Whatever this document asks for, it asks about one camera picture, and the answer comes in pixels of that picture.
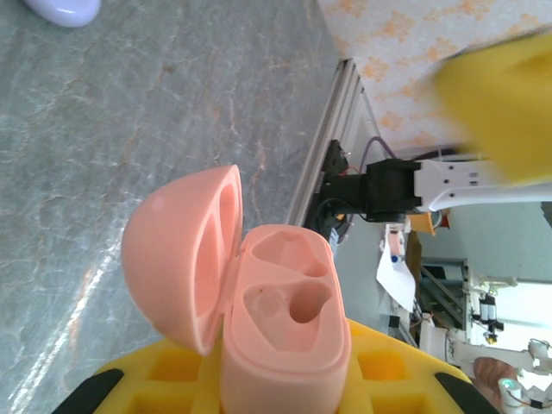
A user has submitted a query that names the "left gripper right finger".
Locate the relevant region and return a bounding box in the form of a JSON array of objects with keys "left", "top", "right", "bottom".
[{"left": 340, "top": 317, "right": 504, "bottom": 414}]

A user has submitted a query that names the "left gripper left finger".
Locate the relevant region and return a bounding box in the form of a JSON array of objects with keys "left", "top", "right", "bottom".
[{"left": 51, "top": 336, "right": 225, "bottom": 414}]

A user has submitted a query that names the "pink earbud charging case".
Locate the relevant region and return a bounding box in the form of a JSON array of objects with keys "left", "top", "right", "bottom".
[{"left": 120, "top": 163, "right": 353, "bottom": 414}]

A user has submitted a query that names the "purple earbud charging case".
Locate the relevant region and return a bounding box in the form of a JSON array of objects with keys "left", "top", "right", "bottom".
[{"left": 22, "top": 0, "right": 103, "bottom": 29}]

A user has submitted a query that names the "person's hand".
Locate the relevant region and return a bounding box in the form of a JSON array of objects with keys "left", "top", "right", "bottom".
[{"left": 473, "top": 356, "right": 521, "bottom": 405}]

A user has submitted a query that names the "white paper sheet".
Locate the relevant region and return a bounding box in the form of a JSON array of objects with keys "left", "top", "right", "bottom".
[{"left": 375, "top": 248, "right": 417, "bottom": 312}]

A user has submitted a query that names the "white handheld device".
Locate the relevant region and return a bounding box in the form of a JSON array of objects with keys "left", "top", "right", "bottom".
[{"left": 498, "top": 375, "right": 545, "bottom": 411}]

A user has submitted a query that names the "orange bin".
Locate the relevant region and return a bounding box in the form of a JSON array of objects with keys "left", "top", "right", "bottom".
[{"left": 407, "top": 210, "right": 452, "bottom": 236}]

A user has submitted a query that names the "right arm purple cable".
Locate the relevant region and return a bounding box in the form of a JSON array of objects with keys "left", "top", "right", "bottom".
[{"left": 351, "top": 135, "right": 400, "bottom": 173}]

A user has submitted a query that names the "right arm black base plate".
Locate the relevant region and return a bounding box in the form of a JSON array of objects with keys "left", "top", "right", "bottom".
[{"left": 322, "top": 138, "right": 351, "bottom": 185}]

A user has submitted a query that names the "aluminium front rail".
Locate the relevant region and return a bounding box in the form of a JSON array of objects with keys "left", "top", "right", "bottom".
[{"left": 286, "top": 58, "right": 367, "bottom": 228}]

